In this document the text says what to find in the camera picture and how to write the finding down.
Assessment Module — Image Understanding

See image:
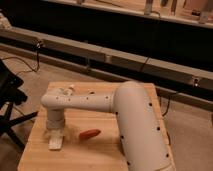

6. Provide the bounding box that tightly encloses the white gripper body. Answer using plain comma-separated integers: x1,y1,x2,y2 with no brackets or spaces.
45,115,65,137

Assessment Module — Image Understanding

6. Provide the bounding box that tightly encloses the white sponge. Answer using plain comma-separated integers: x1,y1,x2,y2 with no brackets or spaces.
49,137,63,150

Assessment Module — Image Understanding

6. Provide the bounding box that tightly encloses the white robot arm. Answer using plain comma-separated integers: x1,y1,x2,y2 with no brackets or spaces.
41,81,175,171

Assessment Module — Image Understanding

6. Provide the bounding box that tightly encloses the orange carrot toy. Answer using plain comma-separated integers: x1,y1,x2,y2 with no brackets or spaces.
79,129,101,141

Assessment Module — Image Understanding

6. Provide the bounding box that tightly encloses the white plastic bottle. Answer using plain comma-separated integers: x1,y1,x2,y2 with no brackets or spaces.
60,85,75,95

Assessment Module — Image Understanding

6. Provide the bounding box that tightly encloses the wooden table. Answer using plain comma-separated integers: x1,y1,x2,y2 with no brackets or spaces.
17,81,177,171

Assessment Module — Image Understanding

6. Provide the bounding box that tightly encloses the black office chair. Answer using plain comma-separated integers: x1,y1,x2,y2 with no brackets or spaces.
0,60,38,150

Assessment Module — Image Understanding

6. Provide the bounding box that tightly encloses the black power cable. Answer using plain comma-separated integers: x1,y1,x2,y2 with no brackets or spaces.
0,39,44,75

